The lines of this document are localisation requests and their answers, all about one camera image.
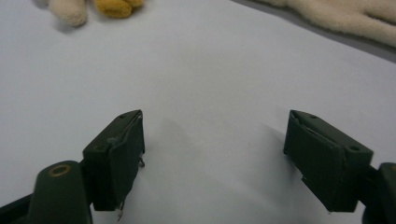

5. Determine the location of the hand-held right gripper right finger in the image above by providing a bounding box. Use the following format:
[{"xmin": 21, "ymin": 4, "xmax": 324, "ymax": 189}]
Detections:
[{"xmin": 283, "ymin": 109, "xmax": 375, "ymax": 214}]

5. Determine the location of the white table mat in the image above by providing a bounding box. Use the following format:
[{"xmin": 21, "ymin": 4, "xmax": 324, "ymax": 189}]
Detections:
[{"xmin": 0, "ymin": 0, "xmax": 396, "ymax": 224}]

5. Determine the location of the cream glove with orange fingers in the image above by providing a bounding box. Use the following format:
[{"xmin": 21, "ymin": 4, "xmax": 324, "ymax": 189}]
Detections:
[
  {"xmin": 46, "ymin": 0, "xmax": 146, "ymax": 27},
  {"xmin": 264, "ymin": 0, "xmax": 396, "ymax": 49}
]

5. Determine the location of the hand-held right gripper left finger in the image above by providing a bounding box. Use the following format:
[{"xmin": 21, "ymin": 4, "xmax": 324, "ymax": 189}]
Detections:
[{"xmin": 82, "ymin": 109, "xmax": 146, "ymax": 212}]

